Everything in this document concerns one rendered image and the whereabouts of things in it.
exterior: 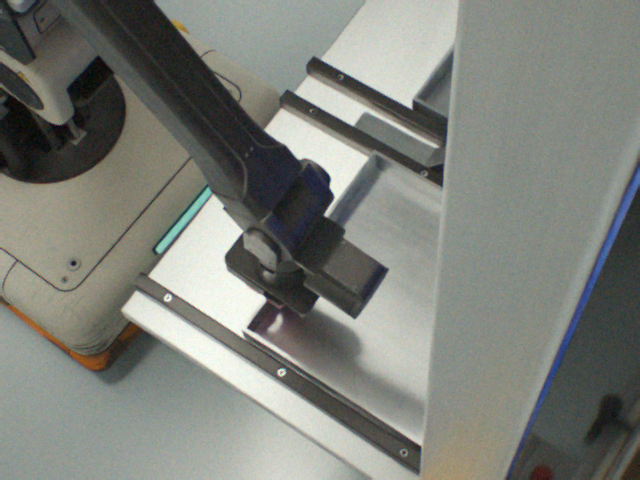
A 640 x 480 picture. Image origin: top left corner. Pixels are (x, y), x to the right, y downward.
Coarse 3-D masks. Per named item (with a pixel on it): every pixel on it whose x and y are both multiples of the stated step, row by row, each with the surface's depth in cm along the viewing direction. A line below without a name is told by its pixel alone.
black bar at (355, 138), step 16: (288, 96) 129; (304, 112) 128; (320, 112) 128; (320, 128) 128; (336, 128) 126; (352, 128) 126; (352, 144) 127; (368, 144) 125; (384, 144) 125; (400, 160) 124; (432, 176) 123
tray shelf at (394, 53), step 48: (384, 0) 136; (432, 0) 136; (336, 48) 134; (384, 48) 133; (432, 48) 133; (336, 96) 131; (288, 144) 128; (336, 144) 128; (432, 144) 127; (336, 192) 125; (192, 240) 124; (192, 288) 121; (240, 288) 121; (192, 336) 119; (240, 336) 119; (240, 384) 116; (336, 432) 113
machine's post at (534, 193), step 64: (512, 0) 29; (576, 0) 27; (512, 64) 31; (576, 64) 29; (448, 128) 37; (512, 128) 34; (576, 128) 32; (448, 192) 41; (512, 192) 38; (576, 192) 35; (448, 256) 46; (512, 256) 42; (576, 256) 39; (448, 320) 53; (512, 320) 48; (576, 320) 49; (448, 384) 61; (512, 384) 55; (448, 448) 74; (512, 448) 65
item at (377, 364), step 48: (384, 192) 125; (432, 192) 122; (384, 240) 122; (432, 240) 122; (384, 288) 120; (432, 288) 119; (288, 336) 118; (336, 336) 118; (384, 336) 117; (336, 384) 115; (384, 384) 115
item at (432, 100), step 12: (444, 60) 128; (432, 72) 127; (444, 72) 130; (432, 84) 128; (444, 84) 130; (420, 96) 127; (432, 96) 129; (444, 96) 129; (420, 108) 126; (432, 108) 125; (444, 108) 129; (444, 120) 125
